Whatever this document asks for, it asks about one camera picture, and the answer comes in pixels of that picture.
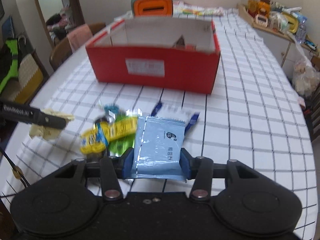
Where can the red cardboard box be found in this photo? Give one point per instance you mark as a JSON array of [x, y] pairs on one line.
[[138, 51]]

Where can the white blue snack packet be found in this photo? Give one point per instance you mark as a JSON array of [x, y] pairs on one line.
[[167, 111]]

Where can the clear plastic bag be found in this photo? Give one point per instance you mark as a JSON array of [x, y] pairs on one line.
[[305, 77]]

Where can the orange green tissue box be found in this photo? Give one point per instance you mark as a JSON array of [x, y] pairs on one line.
[[152, 7]]

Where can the green foil packet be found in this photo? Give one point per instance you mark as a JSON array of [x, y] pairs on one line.
[[128, 121]]

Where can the green black jacket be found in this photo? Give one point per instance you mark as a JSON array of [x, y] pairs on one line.
[[10, 61]]

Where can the dark brown chocolate packet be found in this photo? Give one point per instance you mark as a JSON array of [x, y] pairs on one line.
[[180, 43]]

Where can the beige snack packet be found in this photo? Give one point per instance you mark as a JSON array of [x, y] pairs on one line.
[[57, 122]]

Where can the colourful packet at table end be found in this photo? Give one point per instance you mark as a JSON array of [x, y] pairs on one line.
[[182, 8]]

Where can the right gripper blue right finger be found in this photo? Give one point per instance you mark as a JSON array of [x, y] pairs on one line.
[[200, 169]]

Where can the pink towel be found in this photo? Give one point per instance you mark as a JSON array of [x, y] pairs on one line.
[[79, 36]]

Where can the white cabinet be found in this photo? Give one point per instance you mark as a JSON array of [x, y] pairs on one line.
[[283, 50]]

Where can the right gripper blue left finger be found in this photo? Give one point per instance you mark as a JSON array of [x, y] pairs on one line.
[[111, 171]]

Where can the white digital timer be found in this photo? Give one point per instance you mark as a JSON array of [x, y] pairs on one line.
[[261, 21]]

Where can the wooden tray of bottles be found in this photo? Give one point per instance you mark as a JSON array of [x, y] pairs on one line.
[[282, 21]]

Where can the wooden chair with pink towel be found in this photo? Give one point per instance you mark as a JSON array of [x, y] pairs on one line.
[[62, 51]]

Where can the light blue snack packet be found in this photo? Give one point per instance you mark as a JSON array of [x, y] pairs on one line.
[[157, 149]]

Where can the yellow snack packet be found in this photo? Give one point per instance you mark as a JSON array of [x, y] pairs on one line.
[[97, 139]]

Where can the white checked tablecloth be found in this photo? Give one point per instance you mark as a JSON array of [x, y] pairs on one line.
[[252, 116]]

